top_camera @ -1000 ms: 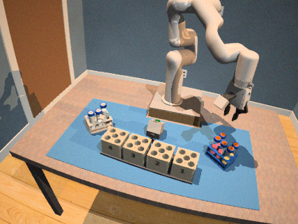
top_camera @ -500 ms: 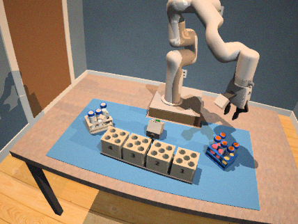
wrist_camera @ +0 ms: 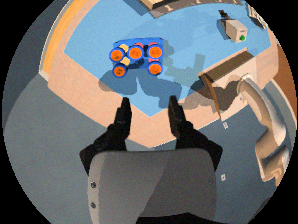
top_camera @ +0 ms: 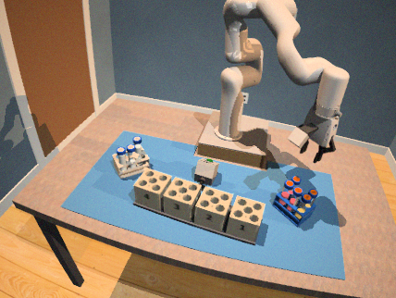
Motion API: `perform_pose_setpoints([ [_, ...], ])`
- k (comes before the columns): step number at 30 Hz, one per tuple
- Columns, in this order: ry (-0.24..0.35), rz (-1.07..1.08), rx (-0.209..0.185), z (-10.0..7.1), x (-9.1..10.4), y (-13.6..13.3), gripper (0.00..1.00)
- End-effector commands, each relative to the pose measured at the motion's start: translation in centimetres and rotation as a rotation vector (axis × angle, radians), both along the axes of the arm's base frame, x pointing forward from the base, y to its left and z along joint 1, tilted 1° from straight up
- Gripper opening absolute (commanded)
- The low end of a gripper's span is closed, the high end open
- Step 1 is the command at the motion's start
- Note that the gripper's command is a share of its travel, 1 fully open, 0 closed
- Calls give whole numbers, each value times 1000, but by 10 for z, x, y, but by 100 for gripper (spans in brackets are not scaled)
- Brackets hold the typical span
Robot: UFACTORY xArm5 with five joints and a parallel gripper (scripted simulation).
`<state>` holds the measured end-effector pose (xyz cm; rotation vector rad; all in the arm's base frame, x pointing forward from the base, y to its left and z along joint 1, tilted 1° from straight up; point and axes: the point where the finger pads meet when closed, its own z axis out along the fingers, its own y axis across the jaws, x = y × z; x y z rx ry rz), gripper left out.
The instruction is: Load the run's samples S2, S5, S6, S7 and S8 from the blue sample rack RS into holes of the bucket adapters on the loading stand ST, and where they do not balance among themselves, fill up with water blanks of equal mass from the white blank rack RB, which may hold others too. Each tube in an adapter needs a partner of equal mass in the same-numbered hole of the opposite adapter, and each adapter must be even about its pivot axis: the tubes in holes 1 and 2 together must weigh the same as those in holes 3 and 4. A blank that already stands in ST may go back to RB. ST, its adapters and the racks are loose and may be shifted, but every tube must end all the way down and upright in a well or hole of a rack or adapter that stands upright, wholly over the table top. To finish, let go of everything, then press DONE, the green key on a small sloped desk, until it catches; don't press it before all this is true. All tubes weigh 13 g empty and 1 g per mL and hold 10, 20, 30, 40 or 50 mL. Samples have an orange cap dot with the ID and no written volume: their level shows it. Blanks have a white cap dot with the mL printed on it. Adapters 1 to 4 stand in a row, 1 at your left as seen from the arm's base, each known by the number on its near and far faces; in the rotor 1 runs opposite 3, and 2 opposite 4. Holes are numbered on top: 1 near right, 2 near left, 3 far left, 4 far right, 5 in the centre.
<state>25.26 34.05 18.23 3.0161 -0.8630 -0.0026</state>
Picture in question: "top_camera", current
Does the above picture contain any clear conical tube with red liquid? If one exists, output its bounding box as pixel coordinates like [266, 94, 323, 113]
[278, 180, 294, 205]

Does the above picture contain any light blue bench mat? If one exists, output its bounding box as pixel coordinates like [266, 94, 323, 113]
[61, 130, 345, 280]

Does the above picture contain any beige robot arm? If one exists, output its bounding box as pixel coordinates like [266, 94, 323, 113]
[215, 0, 349, 141]

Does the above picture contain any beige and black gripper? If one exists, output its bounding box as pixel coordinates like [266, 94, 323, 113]
[299, 107, 339, 163]

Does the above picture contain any blue tube rack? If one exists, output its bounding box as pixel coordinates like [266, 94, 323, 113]
[273, 191, 316, 227]

